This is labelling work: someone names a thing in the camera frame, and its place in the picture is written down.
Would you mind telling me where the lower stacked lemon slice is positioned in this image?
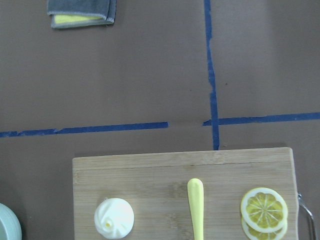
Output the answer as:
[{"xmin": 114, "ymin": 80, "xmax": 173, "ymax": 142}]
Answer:
[{"xmin": 241, "ymin": 216, "xmax": 289, "ymax": 240}]

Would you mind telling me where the stacked lemon slice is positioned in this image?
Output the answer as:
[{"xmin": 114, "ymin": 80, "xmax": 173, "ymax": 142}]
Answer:
[
  {"xmin": 241, "ymin": 216, "xmax": 289, "ymax": 240},
  {"xmin": 240, "ymin": 187, "xmax": 289, "ymax": 233}
]

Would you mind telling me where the top stacked lemon slice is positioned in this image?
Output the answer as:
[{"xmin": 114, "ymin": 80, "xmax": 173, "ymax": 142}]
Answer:
[{"xmin": 240, "ymin": 187, "xmax": 289, "ymax": 233}]

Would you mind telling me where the wooden cutting board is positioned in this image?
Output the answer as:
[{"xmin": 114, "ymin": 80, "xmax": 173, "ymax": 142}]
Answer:
[{"xmin": 72, "ymin": 147, "xmax": 299, "ymax": 240}]

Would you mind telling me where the light green bowl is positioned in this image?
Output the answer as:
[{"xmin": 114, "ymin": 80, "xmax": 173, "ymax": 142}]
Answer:
[{"xmin": 0, "ymin": 203, "xmax": 22, "ymax": 240}]

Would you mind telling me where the yellow plastic knife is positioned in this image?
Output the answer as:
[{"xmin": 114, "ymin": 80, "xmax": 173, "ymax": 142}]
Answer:
[{"xmin": 187, "ymin": 178, "xmax": 204, "ymax": 240}]

